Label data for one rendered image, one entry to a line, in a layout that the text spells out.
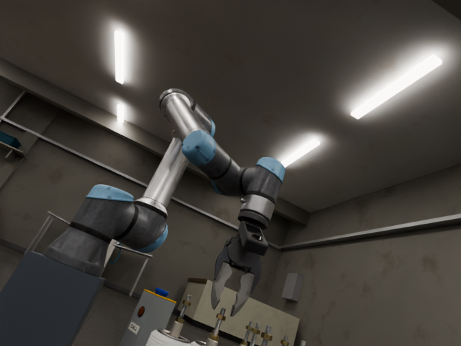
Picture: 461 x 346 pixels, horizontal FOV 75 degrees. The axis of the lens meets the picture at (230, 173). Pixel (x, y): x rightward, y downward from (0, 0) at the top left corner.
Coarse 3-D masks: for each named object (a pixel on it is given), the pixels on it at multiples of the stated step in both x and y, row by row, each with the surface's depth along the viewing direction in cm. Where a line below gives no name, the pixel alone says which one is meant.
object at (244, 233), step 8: (240, 224) 68; (248, 224) 66; (240, 232) 65; (248, 232) 61; (256, 232) 63; (248, 240) 57; (256, 240) 58; (264, 240) 60; (248, 248) 57; (256, 248) 57; (264, 248) 57
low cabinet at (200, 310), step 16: (192, 288) 628; (208, 288) 545; (224, 288) 554; (192, 304) 569; (208, 304) 537; (224, 304) 546; (256, 304) 564; (192, 320) 530; (208, 320) 529; (240, 320) 547; (256, 320) 556; (272, 320) 565; (288, 320) 575; (224, 336) 530; (240, 336) 538; (272, 336) 556; (288, 336) 565
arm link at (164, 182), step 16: (208, 128) 109; (176, 144) 103; (176, 160) 100; (160, 176) 97; (176, 176) 100; (144, 192) 98; (160, 192) 95; (144, 208) 91; (160, 208) 93; (144, 224) 89; (160, 224) 93; (128, 240) 87; (144, 240) 89; (160, 240) 93
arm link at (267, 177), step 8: (264, 160) 74; (272, 160) 73; (248, 168) 76; (256, 168) 74; (264, 168) 72; (272, 168) 72; (280, 168) 73; (248, 176) 74; (256, 176) 72; (264, 176) 71; (272, 176) 71; (280, 176) 73; (248, 184) 74; (256, 184) 71; (264, 184) 70; (272, 184) 71; (280, 184) 73; (248, 192) 71; (256, 192) 70; (264, 192) 70; (272, 192) 70; (272, 200) 70
